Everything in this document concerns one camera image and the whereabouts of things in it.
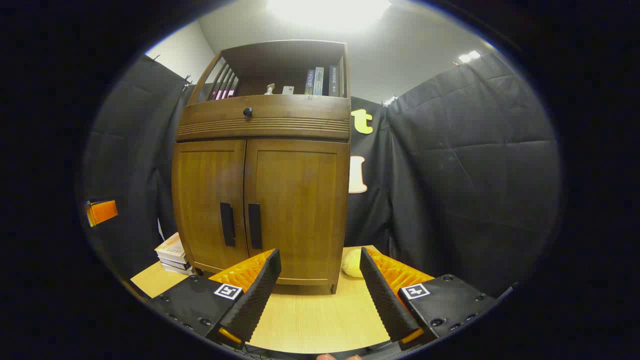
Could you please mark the thin white book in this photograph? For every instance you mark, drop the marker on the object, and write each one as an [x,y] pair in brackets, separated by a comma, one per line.
[179,269]

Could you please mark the wooden shoe cabinet door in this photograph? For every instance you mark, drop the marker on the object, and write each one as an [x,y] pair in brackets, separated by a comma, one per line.
[300,200]
[200,190]

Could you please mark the wooden double-door shoe cabinet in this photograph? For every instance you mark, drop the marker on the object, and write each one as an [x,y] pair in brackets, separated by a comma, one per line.
[280,57]

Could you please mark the small white box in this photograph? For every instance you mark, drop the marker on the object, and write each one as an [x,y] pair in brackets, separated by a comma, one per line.
[288,90]

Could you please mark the pale grey upright book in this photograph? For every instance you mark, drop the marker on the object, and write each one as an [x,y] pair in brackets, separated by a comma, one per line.
[318,81]

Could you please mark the small ceiling light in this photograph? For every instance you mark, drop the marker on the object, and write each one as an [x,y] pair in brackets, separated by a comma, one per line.
[469,56]

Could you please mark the wooden drawer with black knob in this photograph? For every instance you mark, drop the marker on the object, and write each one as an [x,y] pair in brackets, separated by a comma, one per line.
[300,112]

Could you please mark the thick cream cover book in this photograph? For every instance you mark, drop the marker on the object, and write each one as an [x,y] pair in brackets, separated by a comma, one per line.
[171,246]

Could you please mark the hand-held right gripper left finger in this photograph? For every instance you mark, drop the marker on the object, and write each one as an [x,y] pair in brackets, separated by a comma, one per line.
[257,300]

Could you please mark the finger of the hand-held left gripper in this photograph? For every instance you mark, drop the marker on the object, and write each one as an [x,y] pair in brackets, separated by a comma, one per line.
[102,212]

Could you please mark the black backdrop cloth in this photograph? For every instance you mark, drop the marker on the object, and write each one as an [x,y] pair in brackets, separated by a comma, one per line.
[475,175]

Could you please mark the large ceiling light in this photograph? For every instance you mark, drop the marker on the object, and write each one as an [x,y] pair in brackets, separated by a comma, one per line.
[327,12]

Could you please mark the blue-grey upright book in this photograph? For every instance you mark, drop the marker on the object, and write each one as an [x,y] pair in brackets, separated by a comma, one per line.
[309,82]

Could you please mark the dark upright book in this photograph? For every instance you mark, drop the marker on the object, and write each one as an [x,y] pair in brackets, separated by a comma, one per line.
[334,80]

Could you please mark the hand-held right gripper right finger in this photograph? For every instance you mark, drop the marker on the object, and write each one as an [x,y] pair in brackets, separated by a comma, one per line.
[385,300]

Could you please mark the pale yellow round object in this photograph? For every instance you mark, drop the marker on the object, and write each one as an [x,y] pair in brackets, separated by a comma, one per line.
[352,264]

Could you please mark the thin grey book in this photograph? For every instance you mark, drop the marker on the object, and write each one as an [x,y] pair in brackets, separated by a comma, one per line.
[175,262]

